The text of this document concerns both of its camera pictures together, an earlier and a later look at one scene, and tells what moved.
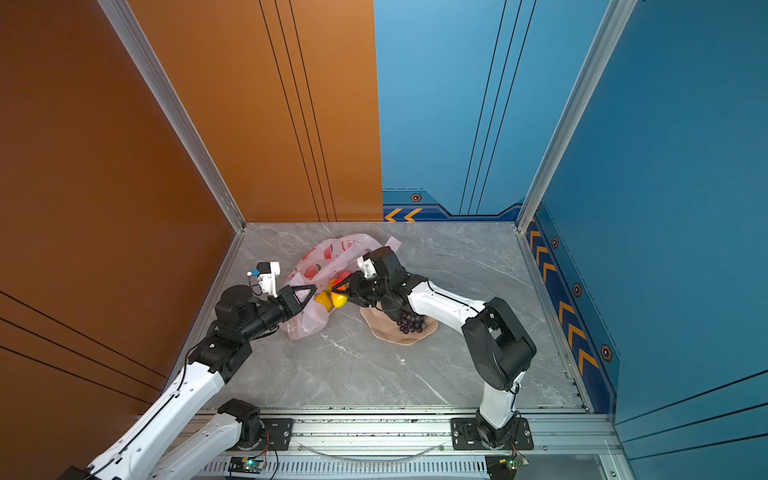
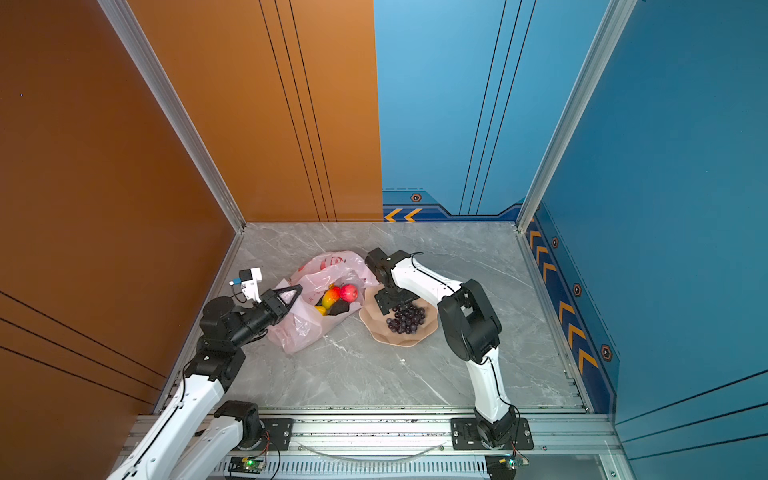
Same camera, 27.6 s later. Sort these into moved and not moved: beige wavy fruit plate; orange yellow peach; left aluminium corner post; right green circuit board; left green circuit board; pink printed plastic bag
Moved: pink printed plastic bag; orange yellow peach
Not moved: left green circuit board; left aluminium corner post; right green circuit board; beige wavy fruit plate
